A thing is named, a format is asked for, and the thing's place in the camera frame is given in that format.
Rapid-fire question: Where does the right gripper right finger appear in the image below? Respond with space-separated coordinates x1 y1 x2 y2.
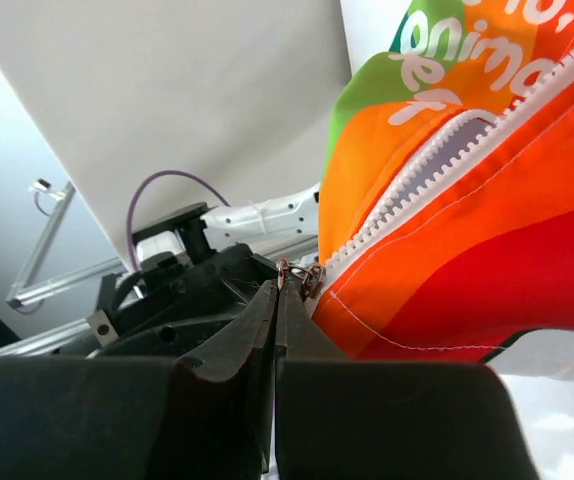
275 282 537 479

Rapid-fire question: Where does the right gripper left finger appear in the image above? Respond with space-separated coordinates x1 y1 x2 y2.
0 281 276 479

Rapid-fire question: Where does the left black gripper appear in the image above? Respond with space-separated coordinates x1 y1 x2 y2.
92 244 278 357

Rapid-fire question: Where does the rainbow red white jacket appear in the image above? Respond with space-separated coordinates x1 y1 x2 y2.
303 1 574 362

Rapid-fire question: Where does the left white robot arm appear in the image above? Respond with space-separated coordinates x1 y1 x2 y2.
88 187 325 364

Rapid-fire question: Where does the external aluminium camera stand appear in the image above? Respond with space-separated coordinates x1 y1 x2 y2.
5 179 125 311

